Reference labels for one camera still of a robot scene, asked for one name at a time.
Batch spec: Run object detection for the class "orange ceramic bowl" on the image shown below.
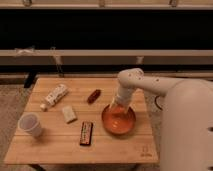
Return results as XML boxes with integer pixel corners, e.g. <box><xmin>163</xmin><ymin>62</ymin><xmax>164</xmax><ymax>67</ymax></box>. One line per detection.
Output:
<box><xmin>101</xmin><ymin>105</ymin><xmax>136</xmax><ymax>135</ymax></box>

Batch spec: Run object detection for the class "white robot body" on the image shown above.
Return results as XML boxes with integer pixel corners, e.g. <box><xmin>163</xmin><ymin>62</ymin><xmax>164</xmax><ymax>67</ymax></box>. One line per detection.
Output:
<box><xmin>160</xmin><ymin>80</ymin><xmax>213</xmax><ymax>171</ymax></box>

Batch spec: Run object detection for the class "white soap bar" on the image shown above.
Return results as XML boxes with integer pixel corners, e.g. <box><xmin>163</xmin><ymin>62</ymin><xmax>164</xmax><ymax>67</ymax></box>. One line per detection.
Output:
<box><xmin>62</xmin><ymin>106</ymin><xmax>77</xmax><ymax>123</ymax></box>

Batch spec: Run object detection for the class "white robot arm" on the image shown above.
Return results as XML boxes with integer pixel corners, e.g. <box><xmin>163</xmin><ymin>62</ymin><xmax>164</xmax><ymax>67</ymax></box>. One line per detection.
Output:
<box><xmin>110</xmin><ymin>68</ymin><xmax>182</xmax><ymax>112</ymax></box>

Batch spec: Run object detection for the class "wooden table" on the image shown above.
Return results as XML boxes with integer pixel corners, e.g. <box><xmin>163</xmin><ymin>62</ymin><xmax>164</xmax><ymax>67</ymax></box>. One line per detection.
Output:
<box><xmin>4</xmin><ymin>78</ymin><xmax>158</xmax><ymax>164</ymax></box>

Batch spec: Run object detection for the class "dark candy bar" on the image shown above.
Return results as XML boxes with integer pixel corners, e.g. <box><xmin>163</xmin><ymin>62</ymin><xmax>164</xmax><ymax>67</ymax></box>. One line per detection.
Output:
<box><xmin>80</xmin><ymin>122</ymin><xmax>93</xmax><ymax>146</ymax></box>

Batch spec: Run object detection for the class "white plastic bottle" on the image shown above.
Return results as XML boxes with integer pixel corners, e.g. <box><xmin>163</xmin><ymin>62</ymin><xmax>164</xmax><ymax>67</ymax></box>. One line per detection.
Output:
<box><xmin>40</xmin><ymin>84</ymin><xmax>68</xmax><ymax>111</ymax></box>

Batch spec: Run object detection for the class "translucent plastic cup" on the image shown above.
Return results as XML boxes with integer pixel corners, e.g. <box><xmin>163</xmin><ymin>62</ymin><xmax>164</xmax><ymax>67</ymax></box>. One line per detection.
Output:
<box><xmin>18</xmin><ymin>113</ymin><xmax>43</xmax><ymax>137</ymax></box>

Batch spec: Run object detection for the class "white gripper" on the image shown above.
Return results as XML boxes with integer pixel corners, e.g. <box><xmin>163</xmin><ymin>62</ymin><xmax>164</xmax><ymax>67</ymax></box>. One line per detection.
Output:
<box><xmin>109</xmin><ymin>86</ymin><xmax>135</xmax><ymax>113</ymax></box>

